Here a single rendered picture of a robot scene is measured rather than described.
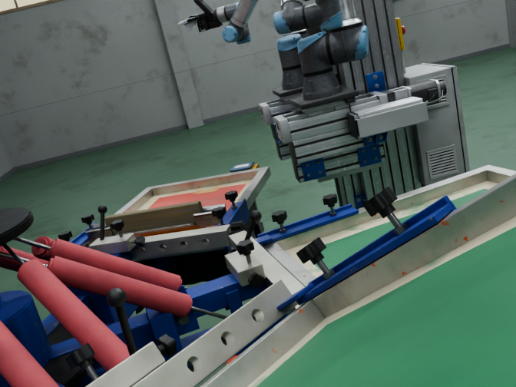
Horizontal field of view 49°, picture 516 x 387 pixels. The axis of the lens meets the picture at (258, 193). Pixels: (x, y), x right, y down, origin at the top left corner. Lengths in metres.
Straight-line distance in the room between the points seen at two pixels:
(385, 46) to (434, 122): 0.38
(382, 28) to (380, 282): 1.76
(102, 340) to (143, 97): 10.38
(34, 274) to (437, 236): 0.71
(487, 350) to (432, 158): 2.21
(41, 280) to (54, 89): 10.48
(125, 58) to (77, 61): 0.88
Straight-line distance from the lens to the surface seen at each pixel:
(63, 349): 1.32
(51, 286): 1.09
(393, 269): 0.77
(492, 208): 0.67
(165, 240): 1.71
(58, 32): 11.45
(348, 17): 2.17
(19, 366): 0.99
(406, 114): 2.17
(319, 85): 2.19
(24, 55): 11.60
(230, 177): 2.48
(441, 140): 2.53
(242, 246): 1.26
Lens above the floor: 1.57
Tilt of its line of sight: 16 degrees down
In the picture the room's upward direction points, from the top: 14 degrees counter-clockwise
